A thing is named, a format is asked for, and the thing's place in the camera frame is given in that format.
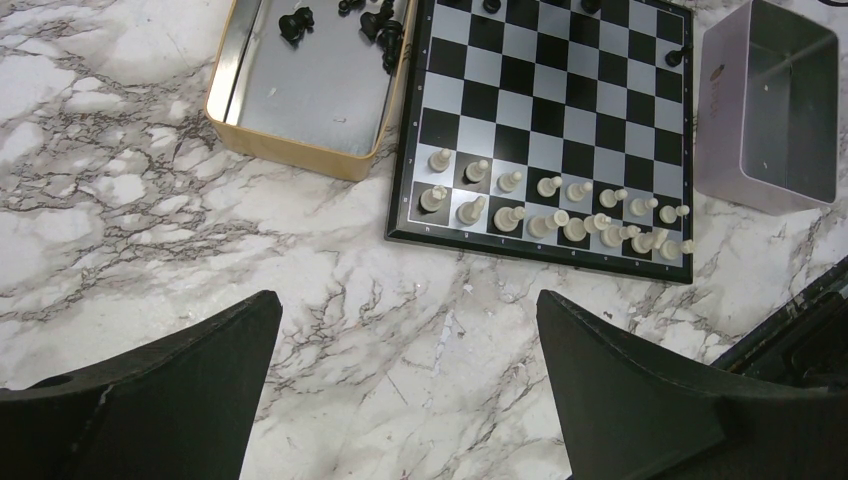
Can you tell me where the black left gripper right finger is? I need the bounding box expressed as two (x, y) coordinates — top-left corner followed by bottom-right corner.
(536, 290), (847, 479)

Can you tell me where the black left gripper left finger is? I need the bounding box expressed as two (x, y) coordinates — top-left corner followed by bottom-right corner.
(1, 290), (283, 479)

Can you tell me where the yellow metal tin box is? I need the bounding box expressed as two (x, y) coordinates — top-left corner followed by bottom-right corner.
(204, 1), (421, 181)

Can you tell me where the silver metal tin lid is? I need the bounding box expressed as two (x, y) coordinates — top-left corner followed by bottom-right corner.
(694, 1), (840, 215)

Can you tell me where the pile of black chess pieces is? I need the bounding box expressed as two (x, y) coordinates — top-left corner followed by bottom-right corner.
(278, 0), (407, 74)

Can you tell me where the black chess pawn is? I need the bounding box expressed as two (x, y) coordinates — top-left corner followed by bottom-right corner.
(482, 0), (502, 14)

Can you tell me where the black and white chessboard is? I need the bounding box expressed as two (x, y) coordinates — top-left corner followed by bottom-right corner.
(386, 1), (694, 284)

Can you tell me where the white chess bishop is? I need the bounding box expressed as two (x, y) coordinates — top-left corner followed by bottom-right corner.
(493, 206), (526, 233)
(600, 225), (641, 248)

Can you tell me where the white chess knight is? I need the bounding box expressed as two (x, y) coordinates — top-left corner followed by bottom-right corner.
(456, 196), (486, 225)
(631, 228), (669, 254)

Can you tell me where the black chess piece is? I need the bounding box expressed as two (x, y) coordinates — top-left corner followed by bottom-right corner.
(580, 0), (602, 15)
(664, 45), (692, 67)

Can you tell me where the white chess pawn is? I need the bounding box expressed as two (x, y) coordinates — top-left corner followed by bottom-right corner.
(598, 189), (628, 209)
(659, 205), (691, 224)
(629, 197), (659, 217)
(536, 176), (563, 198)
(565, 182), (593, 203)
(497, 171), (524, 193)
(428, 148), (453, 173)
(464, 159), (490, 183)

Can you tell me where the white chess rook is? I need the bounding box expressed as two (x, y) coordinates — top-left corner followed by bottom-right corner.
(659, 239), (695, 260)
(419, 185), (448, 213)

